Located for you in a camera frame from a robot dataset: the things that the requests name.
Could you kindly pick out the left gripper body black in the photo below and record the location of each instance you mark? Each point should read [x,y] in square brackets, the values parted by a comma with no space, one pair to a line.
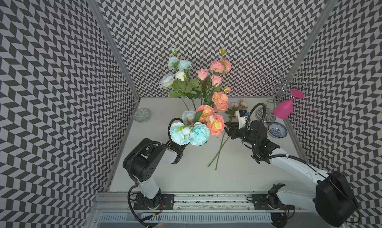
[180,147]

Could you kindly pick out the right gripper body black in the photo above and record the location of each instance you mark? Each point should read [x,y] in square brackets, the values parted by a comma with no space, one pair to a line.
[234,131]

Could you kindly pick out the small pink bud stem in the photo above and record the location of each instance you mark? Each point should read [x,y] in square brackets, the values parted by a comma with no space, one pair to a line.
[231,112]

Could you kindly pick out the pink rose stem tall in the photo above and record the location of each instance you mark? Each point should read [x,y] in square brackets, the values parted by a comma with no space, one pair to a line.
[212,78]

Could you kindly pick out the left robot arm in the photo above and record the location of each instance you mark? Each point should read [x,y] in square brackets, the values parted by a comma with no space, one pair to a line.
[143,160]

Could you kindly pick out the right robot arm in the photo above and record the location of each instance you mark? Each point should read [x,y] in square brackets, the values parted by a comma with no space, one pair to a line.
[326,193]

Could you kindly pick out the blue white ceramic bowl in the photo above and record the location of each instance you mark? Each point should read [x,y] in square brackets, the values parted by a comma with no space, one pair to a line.
[277,130]

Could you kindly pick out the teal peony flower stem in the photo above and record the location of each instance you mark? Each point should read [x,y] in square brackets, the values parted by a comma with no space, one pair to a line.
[186,129]

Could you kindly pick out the magenta plastic wine glass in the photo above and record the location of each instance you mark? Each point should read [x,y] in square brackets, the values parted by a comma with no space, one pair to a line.
[284,109]

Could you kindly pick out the white blue rose stem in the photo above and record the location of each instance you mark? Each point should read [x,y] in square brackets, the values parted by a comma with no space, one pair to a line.
[180,81]

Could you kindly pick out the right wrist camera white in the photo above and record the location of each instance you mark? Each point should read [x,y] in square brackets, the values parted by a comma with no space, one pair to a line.
[242,116]

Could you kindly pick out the metal wire glass rack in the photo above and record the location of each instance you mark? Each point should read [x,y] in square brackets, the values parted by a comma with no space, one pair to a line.
[281,89]

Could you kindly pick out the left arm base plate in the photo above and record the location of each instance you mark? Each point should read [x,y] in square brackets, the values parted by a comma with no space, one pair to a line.
[160,202]

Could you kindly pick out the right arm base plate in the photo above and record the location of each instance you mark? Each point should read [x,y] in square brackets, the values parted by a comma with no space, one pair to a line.
[266,202]

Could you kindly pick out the aluminium front rail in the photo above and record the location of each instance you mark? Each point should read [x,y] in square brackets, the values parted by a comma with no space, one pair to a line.
[185,202]

